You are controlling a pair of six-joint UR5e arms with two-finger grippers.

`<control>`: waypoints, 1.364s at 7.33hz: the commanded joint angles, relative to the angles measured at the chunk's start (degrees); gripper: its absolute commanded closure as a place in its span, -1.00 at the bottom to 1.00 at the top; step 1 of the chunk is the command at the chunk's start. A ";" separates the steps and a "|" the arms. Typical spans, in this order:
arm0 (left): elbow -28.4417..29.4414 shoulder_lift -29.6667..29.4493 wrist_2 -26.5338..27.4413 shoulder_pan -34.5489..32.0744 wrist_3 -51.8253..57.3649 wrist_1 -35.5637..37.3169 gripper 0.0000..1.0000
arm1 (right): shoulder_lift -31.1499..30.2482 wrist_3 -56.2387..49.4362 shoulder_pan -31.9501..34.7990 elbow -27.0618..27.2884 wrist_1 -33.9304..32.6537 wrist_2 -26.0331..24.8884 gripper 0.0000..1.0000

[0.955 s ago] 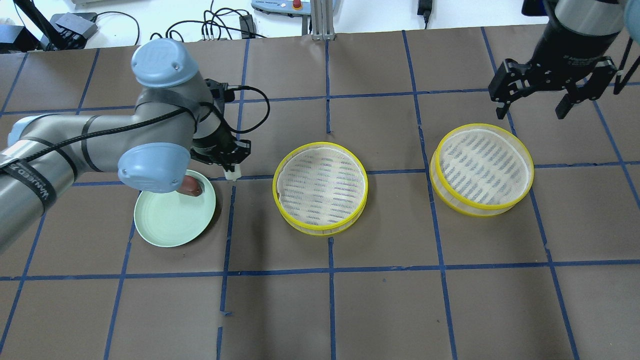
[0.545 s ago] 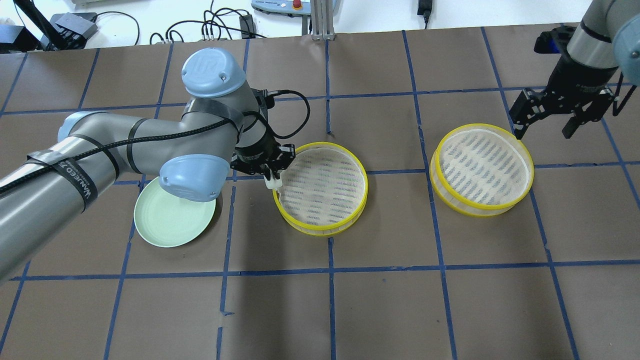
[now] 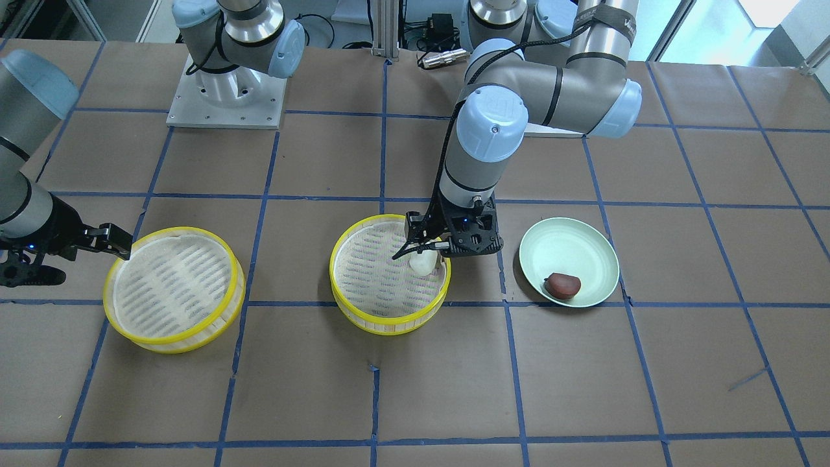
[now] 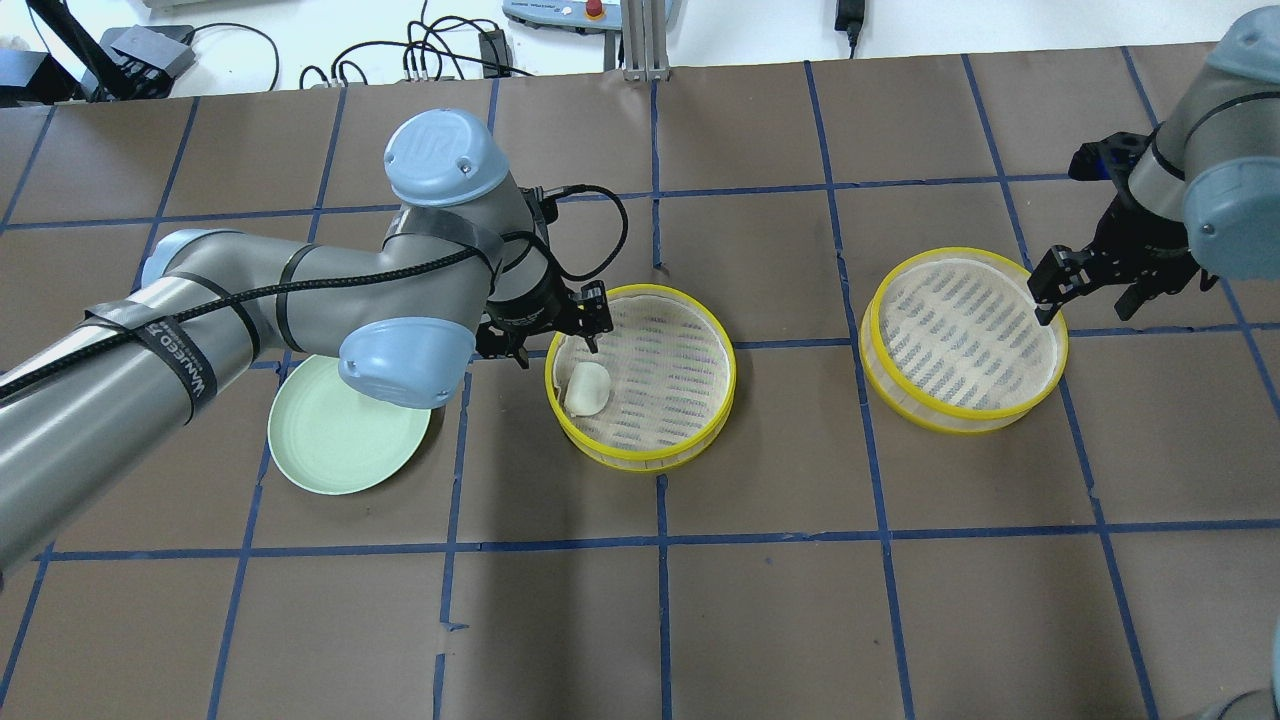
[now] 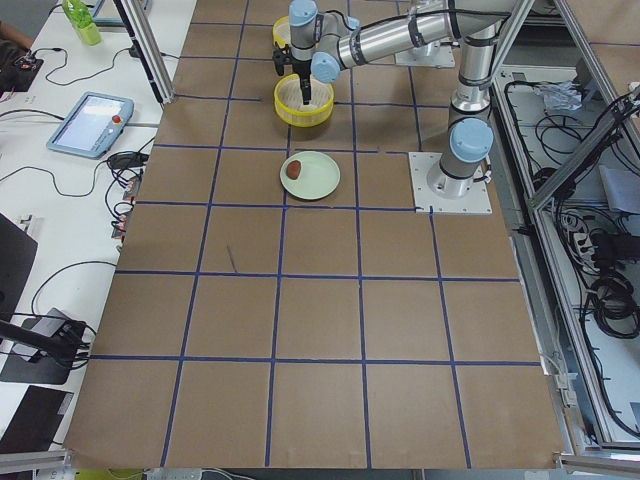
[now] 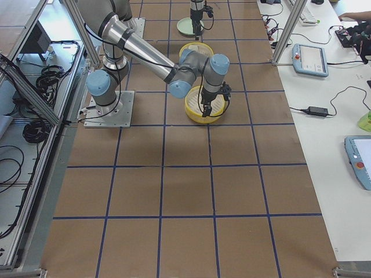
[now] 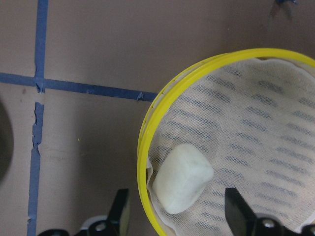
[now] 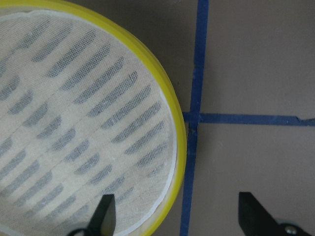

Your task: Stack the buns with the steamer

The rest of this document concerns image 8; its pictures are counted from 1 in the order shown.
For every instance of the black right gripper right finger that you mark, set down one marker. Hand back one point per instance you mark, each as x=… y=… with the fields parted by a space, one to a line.
x=255 y=220

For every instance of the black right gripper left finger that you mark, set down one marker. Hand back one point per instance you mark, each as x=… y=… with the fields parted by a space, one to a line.
x=103 y=220

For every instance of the yellow steamer basket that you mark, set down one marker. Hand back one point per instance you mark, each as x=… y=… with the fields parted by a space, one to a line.
x=85 y=110

